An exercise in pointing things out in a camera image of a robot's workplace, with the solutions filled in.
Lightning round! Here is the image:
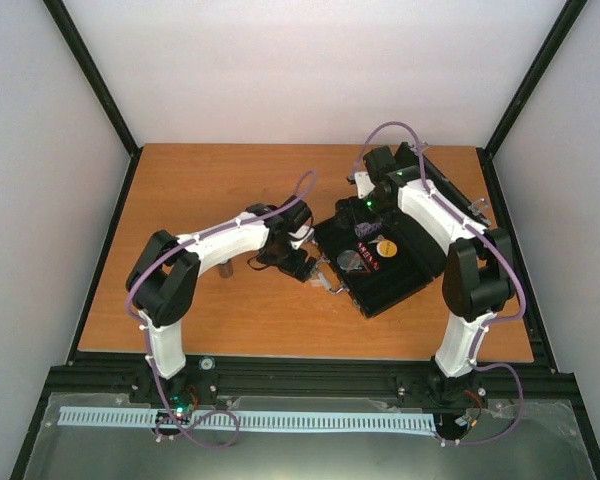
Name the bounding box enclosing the black poker set case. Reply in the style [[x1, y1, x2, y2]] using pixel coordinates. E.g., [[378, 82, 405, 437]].
[[310, 141, 489, 318]]

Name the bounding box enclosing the black aluminium frame rail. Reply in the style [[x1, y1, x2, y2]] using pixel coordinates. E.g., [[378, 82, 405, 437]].
[[43, 354, 579, 412]]

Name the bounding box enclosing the brown chip stack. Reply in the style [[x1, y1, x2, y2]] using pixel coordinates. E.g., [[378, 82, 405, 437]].
[[218, 260, 233, 279]]

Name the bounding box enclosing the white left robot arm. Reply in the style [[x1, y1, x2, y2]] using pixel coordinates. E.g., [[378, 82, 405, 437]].
[[125, 196, 317, 403]]

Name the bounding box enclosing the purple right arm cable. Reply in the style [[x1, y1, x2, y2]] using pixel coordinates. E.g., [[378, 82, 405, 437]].
[[360, 122, 528, 446]]

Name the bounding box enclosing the white perforated cable strip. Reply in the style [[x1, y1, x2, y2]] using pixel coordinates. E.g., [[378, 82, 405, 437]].
[[57, 406, 436, 436]]

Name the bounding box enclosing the white dealer button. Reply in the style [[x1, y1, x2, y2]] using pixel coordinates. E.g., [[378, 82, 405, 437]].
[[376, 239, 398, 258]]

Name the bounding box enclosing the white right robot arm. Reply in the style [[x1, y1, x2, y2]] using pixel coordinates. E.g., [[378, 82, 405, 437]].
[[352, 143, 526, 378]]

